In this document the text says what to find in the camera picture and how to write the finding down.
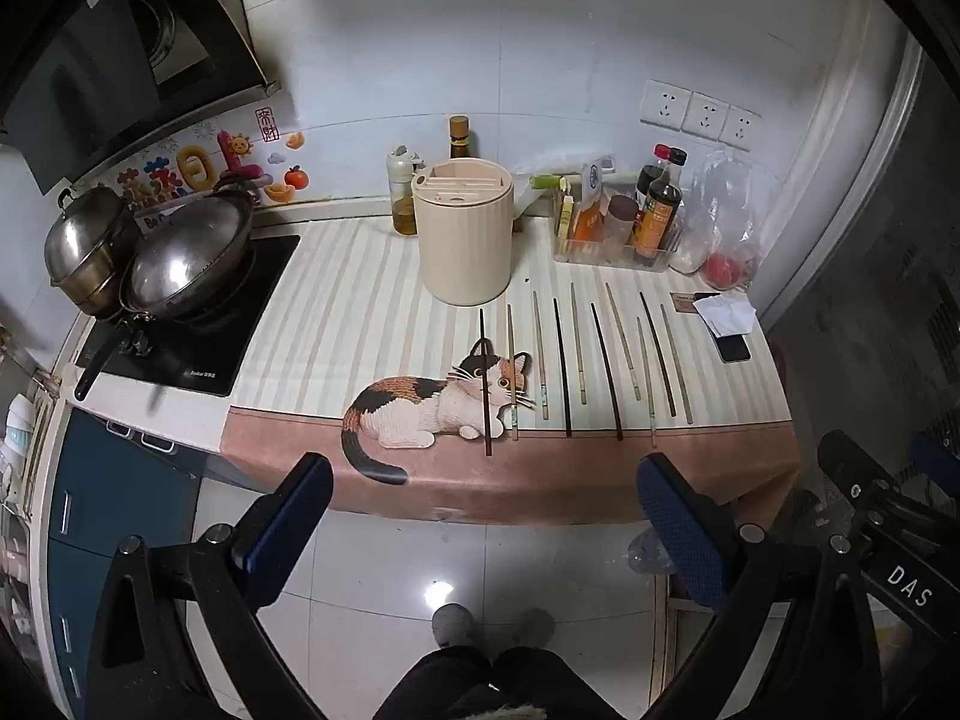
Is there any black wok with handle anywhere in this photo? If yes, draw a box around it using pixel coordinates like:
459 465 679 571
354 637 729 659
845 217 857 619
73 240 260 402

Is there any clear oil dispenser bottle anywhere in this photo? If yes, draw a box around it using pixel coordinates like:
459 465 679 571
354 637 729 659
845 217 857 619
386 144 425 237

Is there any green and white handled tool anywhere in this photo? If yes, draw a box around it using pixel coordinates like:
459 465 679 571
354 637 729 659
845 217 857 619
529 172 638 191

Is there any clear plastic organizer bin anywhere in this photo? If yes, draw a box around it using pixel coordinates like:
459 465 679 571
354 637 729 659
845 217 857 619
553 184 687 272

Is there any black induction cooktop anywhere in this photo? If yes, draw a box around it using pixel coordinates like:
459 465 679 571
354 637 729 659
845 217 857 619
75 234 301 398

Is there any cream cylindrical utensil holder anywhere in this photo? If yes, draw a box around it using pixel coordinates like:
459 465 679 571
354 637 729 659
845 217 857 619
414 157 517 307

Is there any black range hood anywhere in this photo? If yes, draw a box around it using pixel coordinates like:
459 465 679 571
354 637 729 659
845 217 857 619
0 0 280 196

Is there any black phone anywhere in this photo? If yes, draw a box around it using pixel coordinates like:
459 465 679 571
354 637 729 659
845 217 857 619
694 291 752 365

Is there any dark bottle with red cap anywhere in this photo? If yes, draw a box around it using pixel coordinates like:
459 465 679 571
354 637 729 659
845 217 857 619
636 144 671 200

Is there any row of chopsticks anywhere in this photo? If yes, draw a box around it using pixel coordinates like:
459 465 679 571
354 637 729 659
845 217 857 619
478 282 694 458

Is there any clear plastic bag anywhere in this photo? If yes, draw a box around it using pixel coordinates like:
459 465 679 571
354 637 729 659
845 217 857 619
670 150 764 291

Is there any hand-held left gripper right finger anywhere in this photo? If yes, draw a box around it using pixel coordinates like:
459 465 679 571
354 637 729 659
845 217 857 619
636 454 884 720

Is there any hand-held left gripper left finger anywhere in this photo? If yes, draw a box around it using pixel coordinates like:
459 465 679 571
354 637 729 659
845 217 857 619
86 452 335 720

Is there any red tomato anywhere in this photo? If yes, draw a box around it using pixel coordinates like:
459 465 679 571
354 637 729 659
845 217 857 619
705 253 748 290

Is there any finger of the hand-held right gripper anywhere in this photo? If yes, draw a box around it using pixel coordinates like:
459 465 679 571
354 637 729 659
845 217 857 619
910 427 960 482
817 431 912 533

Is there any white wall outlet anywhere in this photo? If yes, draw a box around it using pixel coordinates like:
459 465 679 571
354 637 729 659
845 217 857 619
684 91 732 140
640 79 695 132
720 106 762 151

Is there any soy sauce bottle orange label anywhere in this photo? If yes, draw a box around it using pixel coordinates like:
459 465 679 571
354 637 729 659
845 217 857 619
632 148 688 265

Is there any steel wok lid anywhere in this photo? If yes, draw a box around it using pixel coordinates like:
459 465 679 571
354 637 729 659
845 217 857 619
129 191 254 314

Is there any brown lidded jar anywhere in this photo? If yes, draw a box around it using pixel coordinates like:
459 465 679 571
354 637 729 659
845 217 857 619
606 195 640 248

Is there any white paper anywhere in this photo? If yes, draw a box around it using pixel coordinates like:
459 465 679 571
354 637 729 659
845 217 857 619
691 292 758 338

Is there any colourful wall decal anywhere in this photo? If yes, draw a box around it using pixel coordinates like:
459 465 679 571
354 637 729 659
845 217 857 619
71 127 312 230

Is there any grey slipper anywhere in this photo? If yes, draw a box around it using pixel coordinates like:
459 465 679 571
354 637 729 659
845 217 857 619
431 603 478 650
510 609 557 650

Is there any striped cat printed mat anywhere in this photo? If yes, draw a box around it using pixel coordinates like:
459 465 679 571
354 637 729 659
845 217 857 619
217 216 803 526

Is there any crumpled clear plastic bottle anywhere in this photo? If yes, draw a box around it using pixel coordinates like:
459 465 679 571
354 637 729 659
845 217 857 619
626 525 677 576

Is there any stainless steel steamer pot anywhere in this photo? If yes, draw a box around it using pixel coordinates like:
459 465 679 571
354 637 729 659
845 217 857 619
43 184 143 316

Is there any light wooden chopstick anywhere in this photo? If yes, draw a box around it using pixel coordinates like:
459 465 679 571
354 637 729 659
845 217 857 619
637 316 658 449

